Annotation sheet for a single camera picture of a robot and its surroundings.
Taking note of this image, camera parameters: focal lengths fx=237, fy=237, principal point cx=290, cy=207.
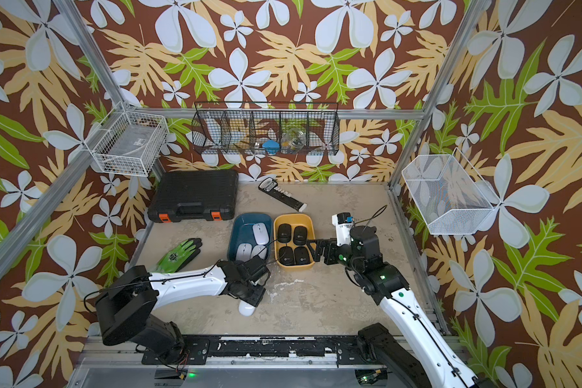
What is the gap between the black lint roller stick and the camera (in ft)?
3.71

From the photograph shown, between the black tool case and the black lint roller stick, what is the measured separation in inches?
5.6

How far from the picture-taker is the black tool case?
1034mm
